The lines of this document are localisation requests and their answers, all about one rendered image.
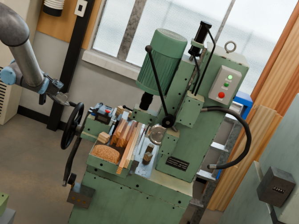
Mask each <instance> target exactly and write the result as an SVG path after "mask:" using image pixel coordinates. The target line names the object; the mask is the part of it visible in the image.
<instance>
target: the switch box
mask: <svg viewBox="0 0 299 224"><path fill-rule="evenodd" d="M229 75H232V79H230V80H231V81H232V82H229V81H227V80H225V79H226V78H227V79H229V78H228V76H229ZM241 78H242V74H241V72H238V71H236V70H233V69H231V68H228V67H226V66H223V65H221V67H220V70H219V72H218V74H217V76H216V78H215V80H214V82H213V84H212V86H211V89H210V91H209V93H208V97H209V98H210V99H213V100H215V101H218V102H220V103H223V104H225V105H228V104H229V101H230V100H231V98H232V96H233V93H234V92H235V90H236V88H237V85H238V84H239V82H240V80H241ZM225 82H228V83H229V86H228V87H226V88H228V90H225V89H223V88H221V87H222V86H223V87H225V86H224V83H225ZM220 92H223V93H224V94H225V96H224V97H223V98H222V101H221V100H219V99H216V98H217V97H219V96H218V94H219V93H220Z"/></svg>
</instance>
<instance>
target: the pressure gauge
mask: <svg viewBox="0 0 299 224"><path fill-rule="evenodd" d="M76 176H77V175H76V174H75V173H71V174H70V176H69V178H68V181H67V184H70V185H71V188H72V187H74V185H75V182H74V181H75V179H76Z"/></svg>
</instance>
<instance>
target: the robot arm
mask: <svg viewBox="0 0 299 224"><path fill-rule="evenodd" d="M29 37H30V31H29V28H28V26H27V24H26V22H25V21H24V20H23V18H22V17H21V16H20V15H19V14H17V13H16V12H15V11H14V10H12V9H11V8H10V7H8V6H7V5H5V4H3V3H1V2H0V40H1V42H2V43H3V44H4V45H6V46H8V47H9V49H10V51H11V53H12V55H13V57H14V59H13V60H12V61H11V63H10V65H8V66H6V67H4V68H3V69H2V70H1V72H0V78H1V80H2V81H3V82H4V83H5V84H6V85H13V84H16V85H18V86H21V87H24V88H26V89H29V90H31V91H34V92H36V93H39V94H40V95H39V104H40V105H43V104H44V103H46V95H47V96H48V97H50V98H51V99H52V100H53V101H55V102H57V103H59V104H61V105H65V106H70V104H69V103H68V101H67V100H68V97H69V94H68V93H65V94H63V93H62V92H59V90H61V89H62V87H63V86H64V84H63V83H61V82H60V81H59V80H58V79H52V78H51V77H50V76H48V73H46V74H45V73H44V72H43V71H42V70H41V69H40V67H39V65H38V62H37V60H36V57H35V55H34V52H33V49H32V47H31V44H30V42H29Z"/></svg>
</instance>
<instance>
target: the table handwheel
mask: <svg viewBox="0 0 299 224"><path fill-rule="evenodd" d="M83 112H84V104H83V103H82V102H80V103H78V104H77V105H76V106H75V108H74V110H73V111H72V113H71V115H70V117H69V120H68V122H67V124H66V127H65V129H64V132H63V135H62V139H61V149H63V150H65V149H67V147H68V146H69V145H70V144H71V142H72V140H73V138H74V136H75V134H76V132H77V131H78V132H79V131H80V129H81V127H82V126H80V125H79V124H80V122H81V119H82V115H83ZM77 113H78V115H77ZM76 115H77V118H76V119H75V117H76ZM74 119H75V120H74Z"/></svg>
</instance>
